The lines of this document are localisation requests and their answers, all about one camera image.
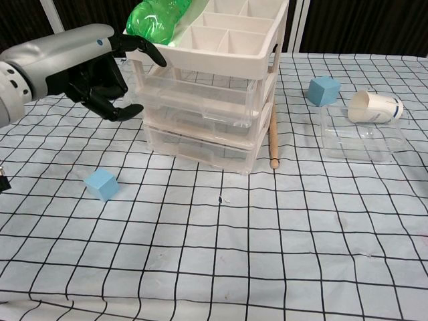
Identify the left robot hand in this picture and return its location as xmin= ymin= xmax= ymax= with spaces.
xmin=0 ymin=23 xmax=167 ymax=122

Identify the small blue foam cube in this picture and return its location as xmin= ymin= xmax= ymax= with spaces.
xmin=83 ymin=168 xmax=120 ymax=203

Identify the clear empty drawer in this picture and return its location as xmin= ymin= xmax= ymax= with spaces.
xmin=137 ymin=90 xmax=260 ymax=145
xmin=146 ymin=122 xmax=255 ymax=170

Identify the green plastic bottle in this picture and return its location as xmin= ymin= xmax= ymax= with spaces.
xmin=126 ymin=0 xmax=193 ymax=46

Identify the wooden stick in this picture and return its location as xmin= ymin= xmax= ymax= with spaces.
xmin=267 ymin=100 xmax=281 ymax=170

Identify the checkered tablecloth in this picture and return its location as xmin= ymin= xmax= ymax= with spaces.
xmin=0 ymin=51 xmax=428 ymax=321

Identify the large blue foam cube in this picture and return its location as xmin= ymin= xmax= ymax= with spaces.
xmin=307 ymin=76 xmax=342 ymax=108

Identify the clear plastic container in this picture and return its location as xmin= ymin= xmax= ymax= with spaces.
xmin=320 ymin=103 xmax=406 ymax=164

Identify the white paper cup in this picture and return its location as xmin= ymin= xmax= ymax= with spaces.
xmin=347 ymin=89 xmax=404 ymax=124

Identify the white partition frame post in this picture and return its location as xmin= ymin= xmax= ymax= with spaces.
xmin=290 ymin=0 xmax=310 ymax=54
xmin=39 ymin=0 xmax=68 ymax=36

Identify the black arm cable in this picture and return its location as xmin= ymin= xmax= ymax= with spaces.
xmin=0 ymin=167 xmax=11 ymax=192

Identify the white plastic drawer organizer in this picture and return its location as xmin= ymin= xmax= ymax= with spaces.
xmin=122 ymin=0 xmax=290 ymax=177

